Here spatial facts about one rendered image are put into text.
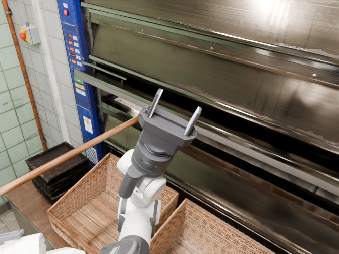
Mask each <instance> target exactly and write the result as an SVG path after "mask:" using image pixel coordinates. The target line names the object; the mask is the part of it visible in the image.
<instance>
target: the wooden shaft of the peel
mask: <svg viewBox="0 0 339 254"><path fill-rule="evenodd" d="M138 119H139V116H136V117H134V118H132V119H130V120H128V121H127V122H125V123H123V124H121V125H119V126H117V127H115V128H113V129H111V130H109V131H107V132H106V133H104V134H102V135H100V136H98V137H96V138H94V139H92V140H90V141H88V142H87V143H85V144H83V145H81V146H79V147H77V148H75V149H73V150H71V151H69V152H67V153H65V154H63V155H61V156H59V157H57V158H56V159H54V160H52V161H50V162H48V163H46V164H44V165H42V166H40V167H38V168H36V169H35V170H33V171H31V172H29V173H27V174H25V175H23V176H21V177H19V178H17V179H15V180H14V181H12V182H10V183H8V184H6V185H4V186H2V187H0V196H2V195H4V194H6V193H8V192H10V191H12V190H13V189H15V188H17V187H19V186H21V185H23V184H24V183H26V182H28V181H30V180H32V179H34V178H36V177H37V176H39V175H41V174H43V173H45V172H47V171H49V170H50V169H52V168H54V167H56V166H58V165H60V164H61V163H63V162H65V161H67V160H69V159H71V158H73V157H74V156H76V155H78V154H80V153H82V152H84V151H85V150H87V149H89V148H91V147H93V146H95V145H97V144H98V143H100V142H102V141H104V140H106V139H108V138H109V137H111V136H113V135H115V134H117V133H119V132H120V131H122V130H124V129H126V128H128V127H130V126H132V125H133V124H135V123H137V122H138Z"/></svg>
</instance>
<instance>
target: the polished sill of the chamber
mask: <svg viewBox="0 0 339 254"><path fill-rule="evenodd" d="M102 107H103V108H105V109H107V110H109V111H111V112H113V113H115V114H117V115H119V116H121V117H123V118H125V119H127V120H130V119H132V118H134V117H136V116H138V114H139V112H138V111H136V110H134V109H132V108H130V107H128V106H125V105H123V104H121V103H119V102H117V101H115V100H112V99H110V98H109V99H107V100H104V101H102ZM183 148H185V149H187V150H189V151H191V152H193V153H195V154H197V155H199V156H201V157H203V158H205V159H207V160H209V161H211V162H213V163H215V164H217V165H219V166H221V167H223V168H225V169H227V170H229V171H231V172H233V173H235V174H237V175H239V176H241V177H243V178H245V179H247V180H249V181H251V182H253V183H255V184H257V185H259V186H261V187H263V188H265V189H267V190H269V191H271V192H273V193H275V194H277V195H279V196H281V197H283V198H285V199H287V200H289V201H291V202H293V203H295V204H297V205H299V206H301V207H303V208H305V209H307V210H309V211H311V212H313V213H315V214H317V215H319V216H321V217H323V218H325V219H327V220H329V221H331V222H333V223H335V224H337V225H339V204H337V203H334V202H332V201H330V200H328V199H326V198H324V197H322V196H319V195H317V194H315V193H313V192H311V191H309V190H307V189H304V188H302V187H300V186H298V185H296V184H294V183H291V182H289V181H287V180H285V179H283V178H281V177H279V176H276V175H274V174H272V173H270V172H268V171H266V170H264V169H261V168H259V167H257V166H255V165H253V164H251V163H248V162H246V161H244V160H242V159H240V158H238V157H236V156H233V155H231V154H229V153H227V152H225V151H223V150H220V149H218V148H216V147H214V146H212V145H210V144H208V143H205V142H203V141H201V140H199V139H197V138H195V139H193V141H192V143H191V144H190V145H188V146H183Z"/></svg>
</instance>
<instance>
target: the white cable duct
mask: <svg viewBox="0 0 339 254"><path fill-rule="evenodd" d="M31 1H32V5H33V9H34V14H35V18H36V23H37V27H38V31H39V36H40V40H41V44H42V49H43V53H44V57H45V62H46V66H47V70H48V75H49V79H50V83H51V88H52V92H53V96H54V100H55V105H56V109H57V112H58V117H59V121H60V125H61V130H62V134H63V138H64V141H66V142H68V143H70V142H69V137H68V133H67V128H66V124H65V119H64V115H63V110H62V106H61V101H60V96H59V92H58V87H57V83H56V80H55V75H54V70H53V66H52V61H51V57H50V52H49V48H48V43H47V38H46V34H45V29H44V25H43V20H42V15H41V11H40V6H39V2H38V0H31Z"/></svg>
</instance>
